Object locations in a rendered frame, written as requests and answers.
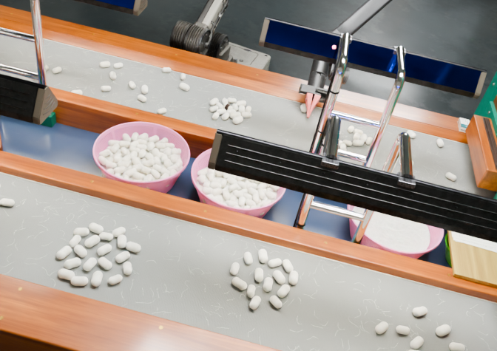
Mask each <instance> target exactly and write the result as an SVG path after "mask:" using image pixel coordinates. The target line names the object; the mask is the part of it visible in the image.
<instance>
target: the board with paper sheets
mask: <svg viewBox="0 0 497 351"><path fill-rule="evenodd" d="M447 236H448V242H449V248H450V258H451V265H452V271H453V276H454V277H457V278H460V279H466V280H468V281H472V282H477V283H480V284H485V285H488V286H491V287H497V253H496V252H493V251H489V250H486V249H483V248H479V247H476V246H473V245H469V244H465V243H461V242H455V240H453V237H452V233H451V231H447Z"/></svg>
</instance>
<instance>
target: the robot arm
mask: <svg viewBox="0 0 497 351"><path fill-rule="evenodd" d="M391 1H392V0H367V1H366V2H365V3H364V4H363V5H361V6H360V7H359V8H358V9H357V10H355V11H354V12H353V13H352V14H351V15H350V16H349V17H347V18H346V19H345V20H344V21H343V22H342V23H341V24H339V25H338V26H337V27H336V28H334V29H333V30H332V31H331V33H336V34H341V33H343V34H344V33H348V34H350V35H353V34H354V33H355V32H356V31H357V30H359V29H360V28H361V27H362V26H363V25H365V24H366V23H367V22H368V21H369V20H371V19H372V18H373V17H374V16H375V15H376V14H377V13H378V12H379V11H380V10H382V9H383V8H384V7H385V6H386V5H388V4H389V3H390V2H391ZM334 67H335V64H331V63H327V62H324V61H318V60H315V59H314V60H313V64H312V67H311V72H310V75H309V79H308V84H307V85H306V84H300V89H299V92H298V93H303V94H306V96H305V105H306V109H307V118H309V117H310V115H311V112H312V111H313V109H314V108H315V107H316V105H317V104H318V103H319V102H320V103H324V101H325V97H326V94H327V91H328V90H327V89H324V86H325V80H326V77H327V74H328V80H331V77H332V75H333V72H334ZM328 68H329V69H328ZM349 75H350V68H348V67H346V71H345V75H344V78H343V80H342V84H346V82H347V80H348V77H349ZM311 101H312V104H311Z"/></svg>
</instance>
